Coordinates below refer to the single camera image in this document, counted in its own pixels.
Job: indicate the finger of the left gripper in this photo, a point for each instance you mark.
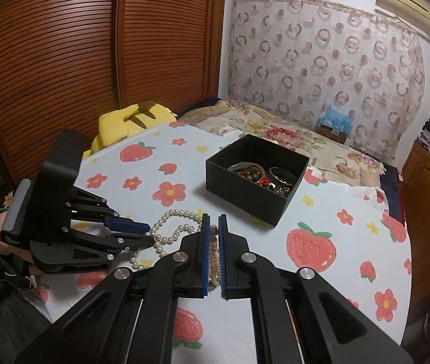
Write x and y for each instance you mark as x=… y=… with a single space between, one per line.
x=117 y=243
x=126 y=225

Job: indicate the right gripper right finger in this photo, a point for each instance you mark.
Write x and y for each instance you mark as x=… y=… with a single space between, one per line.
x=298 y=317

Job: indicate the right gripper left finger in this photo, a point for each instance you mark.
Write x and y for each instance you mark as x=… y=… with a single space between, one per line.
x=130 y=316

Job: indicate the pale jade bangle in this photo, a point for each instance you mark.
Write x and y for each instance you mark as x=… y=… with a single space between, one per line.
x=249 y=171

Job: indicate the silver metal bangle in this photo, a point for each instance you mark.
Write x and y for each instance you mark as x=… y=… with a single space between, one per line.
x=282 y=176

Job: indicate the black jewelry box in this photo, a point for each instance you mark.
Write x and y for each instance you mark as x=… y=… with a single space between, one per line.
x=267 y=200

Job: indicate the left hand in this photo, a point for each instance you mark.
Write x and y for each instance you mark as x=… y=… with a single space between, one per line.
x=5 y=249

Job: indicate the strawberry flower print cloth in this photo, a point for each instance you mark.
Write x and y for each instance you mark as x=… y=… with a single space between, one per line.
x=344 y=233

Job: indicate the yellow plush toy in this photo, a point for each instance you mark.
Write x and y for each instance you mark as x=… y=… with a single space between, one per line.
x=120 y=124

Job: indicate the wooden side cabinet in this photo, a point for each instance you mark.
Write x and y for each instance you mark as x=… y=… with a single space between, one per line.
x=416 y=194

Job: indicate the floral bed quilt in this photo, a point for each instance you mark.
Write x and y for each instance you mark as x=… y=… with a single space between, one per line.
x=340 y=163

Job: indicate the wooden louvered wardrobe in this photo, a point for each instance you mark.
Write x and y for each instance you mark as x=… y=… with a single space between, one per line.
x=63 y=63

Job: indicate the blue tissue cardboard box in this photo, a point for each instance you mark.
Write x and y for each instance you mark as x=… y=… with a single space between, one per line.
x=334 y=125

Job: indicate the circle pattern sheer curtain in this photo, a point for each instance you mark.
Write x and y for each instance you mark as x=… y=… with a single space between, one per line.
x=294 y=58

